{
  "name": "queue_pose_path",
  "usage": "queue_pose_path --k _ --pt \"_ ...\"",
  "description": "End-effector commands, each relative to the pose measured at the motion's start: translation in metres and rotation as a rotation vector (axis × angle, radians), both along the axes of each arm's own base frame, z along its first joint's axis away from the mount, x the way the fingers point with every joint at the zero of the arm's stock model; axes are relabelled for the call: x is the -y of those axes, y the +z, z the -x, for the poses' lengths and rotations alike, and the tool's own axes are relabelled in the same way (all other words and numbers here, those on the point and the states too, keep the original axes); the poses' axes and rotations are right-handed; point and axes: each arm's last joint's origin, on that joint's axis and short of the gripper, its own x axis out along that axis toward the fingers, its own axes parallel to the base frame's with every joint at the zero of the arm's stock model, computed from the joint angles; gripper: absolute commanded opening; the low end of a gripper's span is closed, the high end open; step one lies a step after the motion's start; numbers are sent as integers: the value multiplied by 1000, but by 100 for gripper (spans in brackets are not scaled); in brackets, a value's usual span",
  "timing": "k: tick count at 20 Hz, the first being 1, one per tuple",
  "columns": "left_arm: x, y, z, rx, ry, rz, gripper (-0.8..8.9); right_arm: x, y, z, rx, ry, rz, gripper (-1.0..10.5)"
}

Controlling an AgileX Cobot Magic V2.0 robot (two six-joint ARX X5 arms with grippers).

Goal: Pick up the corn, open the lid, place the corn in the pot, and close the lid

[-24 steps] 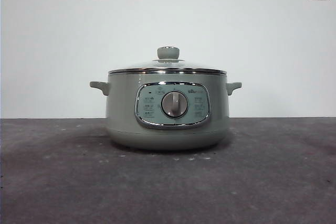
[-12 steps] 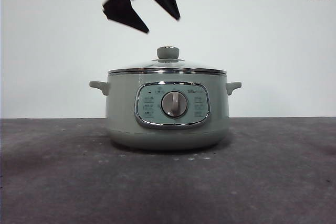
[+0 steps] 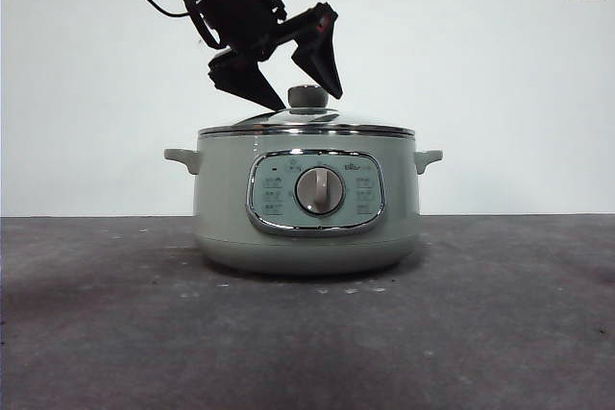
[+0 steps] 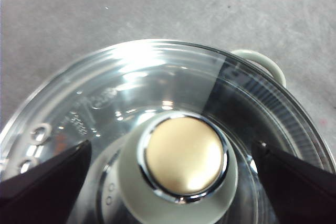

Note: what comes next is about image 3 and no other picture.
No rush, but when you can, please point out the glass lid with green knob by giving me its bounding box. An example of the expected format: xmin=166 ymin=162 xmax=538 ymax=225
xmin=199 ymin=84 xmax=415 ymax=137

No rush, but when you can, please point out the sage green electric pot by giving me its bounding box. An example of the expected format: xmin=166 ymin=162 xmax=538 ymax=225
xmin=163 ymin=133 xmax=444 ymax=277

